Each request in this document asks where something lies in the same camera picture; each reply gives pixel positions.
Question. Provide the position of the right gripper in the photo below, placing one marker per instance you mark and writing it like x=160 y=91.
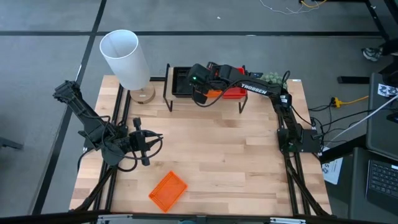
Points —
x=199 y=77

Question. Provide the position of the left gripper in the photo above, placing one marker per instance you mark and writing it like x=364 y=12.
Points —
x=138 y=141

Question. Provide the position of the black slotted plastic basket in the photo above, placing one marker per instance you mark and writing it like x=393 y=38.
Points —
x=180 y=84

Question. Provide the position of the orange slotted plastic basket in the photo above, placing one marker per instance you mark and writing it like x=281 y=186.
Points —
x=214 y=94
x=168 y=192

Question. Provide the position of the red slotted plastic basket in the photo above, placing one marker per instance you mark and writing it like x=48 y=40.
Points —
x=234 y=93

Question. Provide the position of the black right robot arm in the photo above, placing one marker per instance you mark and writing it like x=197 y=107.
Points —
x=258 y=88

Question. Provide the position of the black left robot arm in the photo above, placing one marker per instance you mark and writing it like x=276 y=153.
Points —
x=90 y=119

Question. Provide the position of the small black box device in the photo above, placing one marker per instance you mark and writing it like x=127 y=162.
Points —
x=256 y=74

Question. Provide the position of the green potted succulent plant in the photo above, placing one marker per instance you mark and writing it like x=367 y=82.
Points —
x=272 y=76

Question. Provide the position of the white shade table lamp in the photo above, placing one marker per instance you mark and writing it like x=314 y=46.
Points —
x=124 y=59

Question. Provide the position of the small white sticker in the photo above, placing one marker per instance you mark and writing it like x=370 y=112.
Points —
x=296 y=80

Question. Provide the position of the black chair foot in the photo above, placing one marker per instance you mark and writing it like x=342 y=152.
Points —
x=9 y=143

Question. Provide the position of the short black bar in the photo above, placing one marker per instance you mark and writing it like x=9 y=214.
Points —
x=353 y=80

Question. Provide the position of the white paper label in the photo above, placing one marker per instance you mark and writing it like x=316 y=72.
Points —
x=332 y=172

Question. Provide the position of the person's shoe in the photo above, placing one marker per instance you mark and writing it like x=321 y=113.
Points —
x=371 y=54

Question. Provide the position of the dark grey desk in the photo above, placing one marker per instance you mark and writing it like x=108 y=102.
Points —
x=381 y=124

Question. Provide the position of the printed paper sheet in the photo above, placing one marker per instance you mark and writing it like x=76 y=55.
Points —
x=387 y=90

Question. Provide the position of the black office chair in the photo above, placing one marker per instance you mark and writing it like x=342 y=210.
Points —
x=391 y=73

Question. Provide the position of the person's leg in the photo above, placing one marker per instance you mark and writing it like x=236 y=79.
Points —
x=390 y=46

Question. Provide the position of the black side table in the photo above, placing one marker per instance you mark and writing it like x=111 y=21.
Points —
x=357 y=193

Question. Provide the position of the black laptop keyboard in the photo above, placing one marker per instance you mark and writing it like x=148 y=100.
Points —
x=384 y=179

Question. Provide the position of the wooden shelf black metal frame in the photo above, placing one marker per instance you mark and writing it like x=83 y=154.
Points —
x=183 y=99

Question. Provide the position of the long black frame bar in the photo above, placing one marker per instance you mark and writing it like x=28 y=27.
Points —
x=62 y=217
x=157 y=78

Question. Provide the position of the black aluminium rail frame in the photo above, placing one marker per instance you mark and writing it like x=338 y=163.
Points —
x=109 y=196
x=290 y=193

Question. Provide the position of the silver metal bracket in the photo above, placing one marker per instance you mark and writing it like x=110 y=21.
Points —
x=115 y=219
x=287 y=221

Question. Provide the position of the black desk leg frame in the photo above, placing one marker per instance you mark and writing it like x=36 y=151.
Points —
x=377 y=20

